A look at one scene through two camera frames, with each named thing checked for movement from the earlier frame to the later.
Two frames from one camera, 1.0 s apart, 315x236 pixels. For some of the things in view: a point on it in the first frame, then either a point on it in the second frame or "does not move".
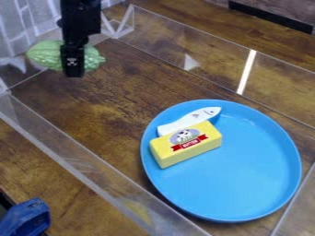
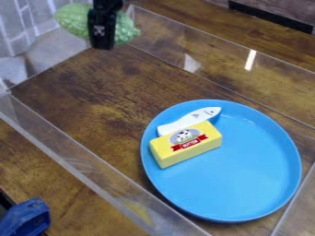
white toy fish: [191, 121] does not move
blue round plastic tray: [242, 182] does not move
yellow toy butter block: [185, 144] does not move
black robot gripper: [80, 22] → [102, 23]
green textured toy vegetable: [46, 54] → [72, 18]
